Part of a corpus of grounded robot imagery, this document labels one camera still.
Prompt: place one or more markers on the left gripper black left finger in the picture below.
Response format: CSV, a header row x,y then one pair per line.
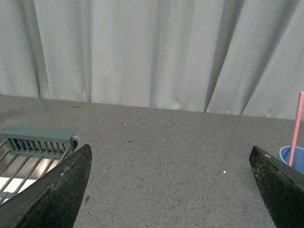
x,y
54,200

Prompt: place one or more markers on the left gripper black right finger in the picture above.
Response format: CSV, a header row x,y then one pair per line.
x,y
281,188

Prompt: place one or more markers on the light blue plastic cup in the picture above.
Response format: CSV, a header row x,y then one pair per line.
x,y
298,159

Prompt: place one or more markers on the pink chopstick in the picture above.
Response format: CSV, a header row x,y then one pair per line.
x,y
296,126

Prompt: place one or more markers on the green dish drying rack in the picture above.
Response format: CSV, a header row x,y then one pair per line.
x,y
28,152

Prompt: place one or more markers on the white curtain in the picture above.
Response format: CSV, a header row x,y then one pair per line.
x,y
242,57

